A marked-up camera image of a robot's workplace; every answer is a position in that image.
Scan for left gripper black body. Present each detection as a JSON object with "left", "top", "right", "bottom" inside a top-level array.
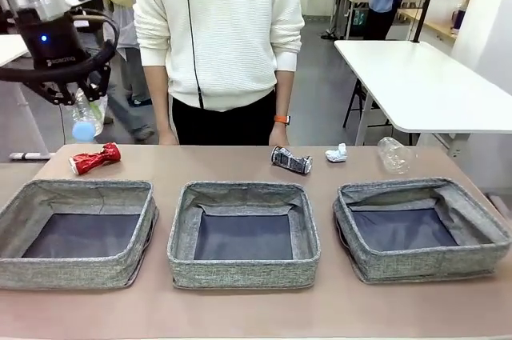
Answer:
[{"left": 15, "top": 7, "right": 91, "bottom": 71}]

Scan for clear bottle with blue cap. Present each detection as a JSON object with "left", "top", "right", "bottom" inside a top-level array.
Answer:
[{"left": 70, "top": 87, "right": 109, "bottom": 143}]

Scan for crushed red can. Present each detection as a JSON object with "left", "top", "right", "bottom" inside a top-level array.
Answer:
[{"left": 68, "top": 142, "right": 122, "bottom": 176}]

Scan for crushed black and white can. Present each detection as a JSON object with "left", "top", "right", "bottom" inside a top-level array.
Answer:
[{"left": 270, "top": 145, "right": 314, "bottom": 176}]

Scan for white paper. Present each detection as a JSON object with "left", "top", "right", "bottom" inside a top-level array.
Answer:
[{"left": 325, "top": 142, "right": 348, "bottom": 163}]

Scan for clear plastic cup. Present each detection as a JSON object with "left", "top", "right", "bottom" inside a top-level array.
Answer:
[{"left": 377, "top": 136, "right": 416, "bottom": 175}]

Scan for person's left forearm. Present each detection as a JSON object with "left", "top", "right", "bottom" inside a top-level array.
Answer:
[{"left": 273, "top": 70, "right": 296, "bottom": 118}]

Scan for person's right forearm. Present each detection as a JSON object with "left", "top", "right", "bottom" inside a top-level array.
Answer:
[{"left": 142, "top": 62, "right": 174, "bottom": 133}]

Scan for person's left hand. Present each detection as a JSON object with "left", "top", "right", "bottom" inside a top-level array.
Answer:
[{"left": 268, "top": 124, "right": 291, "bottom": 147}]

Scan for black trousers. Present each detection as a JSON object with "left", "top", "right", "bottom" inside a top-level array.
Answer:
[{"left": 170, "top": 90, "right": 291, "bottom": 146}]

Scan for person in white sweater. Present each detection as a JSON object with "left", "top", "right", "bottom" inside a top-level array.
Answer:
[{"left": 131, "top": 0, "right": 306, "bottom": 113}]

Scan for grey fabric basket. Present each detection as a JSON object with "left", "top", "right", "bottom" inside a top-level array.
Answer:
[
  {"left": 0, "top": 178, "right": 160, "bottom": 291},
  {"left": 166, "top": 181, "right": 322, "bottom": 290},
  {"left": 332, "top": 177, "right": 512, "bottom": 285}
]

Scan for large white table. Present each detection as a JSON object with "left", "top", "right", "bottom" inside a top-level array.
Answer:
[{"left": 334, "top": 38, "right": 512, "bottom": 146}]

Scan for wooden workbench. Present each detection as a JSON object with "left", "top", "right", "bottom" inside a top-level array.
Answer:
[{"left": 399, "top": 7, "right": 459, "bottom": 41}]

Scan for translucent plastic container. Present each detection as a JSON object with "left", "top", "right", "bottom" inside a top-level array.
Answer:
[{"left": 435, "top": 0, "right": 469, "bottom": 31}]

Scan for purple bottle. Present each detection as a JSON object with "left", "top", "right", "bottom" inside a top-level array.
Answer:
[{"left": 451, "top": 3, "right": 467, "bottom": 35}]

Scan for thick black left gripper cable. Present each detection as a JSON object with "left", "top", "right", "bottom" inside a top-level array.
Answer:
[{"left": 0, "top": 10, "right": 121, "bottom": 85}]

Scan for thin black neck cord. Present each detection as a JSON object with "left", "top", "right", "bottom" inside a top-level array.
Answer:
[{"left": 182, "top": 0, "right": 206, "bottom": 110}]

